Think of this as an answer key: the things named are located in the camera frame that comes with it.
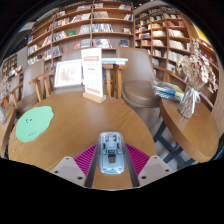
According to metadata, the white sign on wooden base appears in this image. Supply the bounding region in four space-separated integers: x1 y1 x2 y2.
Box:
80 47 107 104

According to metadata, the light blue book stack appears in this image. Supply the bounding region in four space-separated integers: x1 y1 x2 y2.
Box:
101 57 129 66

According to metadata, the glass vase with pale flowers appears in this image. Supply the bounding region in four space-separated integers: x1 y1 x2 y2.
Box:
175 38 219 119

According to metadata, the transparent computer mouse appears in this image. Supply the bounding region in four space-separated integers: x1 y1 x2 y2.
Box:
98 131 127 176

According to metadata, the brown armchair with wooden arms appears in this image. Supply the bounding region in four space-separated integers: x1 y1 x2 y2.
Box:
13 59 56 118
43 46 129 101
116 46 164 109

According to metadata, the glass vase with pink flowers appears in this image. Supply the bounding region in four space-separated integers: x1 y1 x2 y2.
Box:
0 75 12 101

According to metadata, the stack of colourful books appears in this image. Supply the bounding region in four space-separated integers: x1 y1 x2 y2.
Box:
152 79 185 103

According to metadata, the tall wooden bookshelf with poster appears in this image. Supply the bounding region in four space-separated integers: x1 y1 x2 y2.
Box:
133 4 224 111

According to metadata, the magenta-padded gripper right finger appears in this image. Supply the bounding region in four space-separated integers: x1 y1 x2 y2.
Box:
123 143 174 189

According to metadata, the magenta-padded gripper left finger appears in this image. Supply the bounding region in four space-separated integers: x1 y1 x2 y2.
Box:
50 143 101 189

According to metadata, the green blob-shaped mouse pad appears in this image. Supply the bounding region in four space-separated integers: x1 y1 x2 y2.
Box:
15 105 55 143

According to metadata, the small distant bookshelf unit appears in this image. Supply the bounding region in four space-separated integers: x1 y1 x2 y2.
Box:
0 54 24 84

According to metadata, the white framed picture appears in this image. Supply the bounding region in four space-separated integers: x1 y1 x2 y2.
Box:
53 59 83 89

